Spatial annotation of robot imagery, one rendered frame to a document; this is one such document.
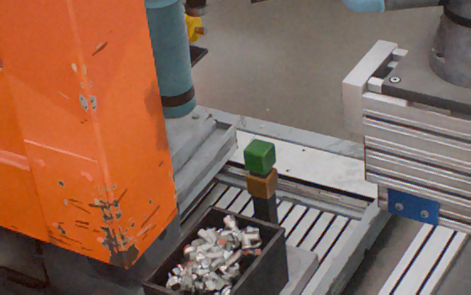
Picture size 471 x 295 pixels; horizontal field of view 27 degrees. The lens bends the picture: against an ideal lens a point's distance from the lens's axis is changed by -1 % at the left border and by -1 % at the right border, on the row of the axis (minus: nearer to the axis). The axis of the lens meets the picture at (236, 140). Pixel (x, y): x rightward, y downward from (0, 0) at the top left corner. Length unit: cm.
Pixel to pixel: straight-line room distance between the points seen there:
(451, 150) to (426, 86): 13
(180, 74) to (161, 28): 11
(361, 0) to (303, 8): 200
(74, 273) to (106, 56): 76
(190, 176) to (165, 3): 62
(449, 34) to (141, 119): 47
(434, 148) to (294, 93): 142
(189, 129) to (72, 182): 90
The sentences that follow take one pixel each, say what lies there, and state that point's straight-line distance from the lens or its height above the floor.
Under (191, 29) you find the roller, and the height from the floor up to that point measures 52.
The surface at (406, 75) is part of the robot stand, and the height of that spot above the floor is 82.
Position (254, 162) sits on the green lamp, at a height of 64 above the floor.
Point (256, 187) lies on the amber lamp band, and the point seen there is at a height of 59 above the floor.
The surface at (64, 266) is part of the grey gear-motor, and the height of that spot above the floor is 23.
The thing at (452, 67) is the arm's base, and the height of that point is 84.
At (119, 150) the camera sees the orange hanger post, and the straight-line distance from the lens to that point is 149.
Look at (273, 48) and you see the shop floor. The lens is 311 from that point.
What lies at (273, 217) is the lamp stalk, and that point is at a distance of 166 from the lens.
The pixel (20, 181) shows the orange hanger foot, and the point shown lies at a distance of 163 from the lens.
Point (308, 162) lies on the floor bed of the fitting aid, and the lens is 250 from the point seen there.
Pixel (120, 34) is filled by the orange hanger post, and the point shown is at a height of 90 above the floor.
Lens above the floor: 159
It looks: 36 degrees down
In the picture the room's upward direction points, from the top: 7 degrees counter-clockwise
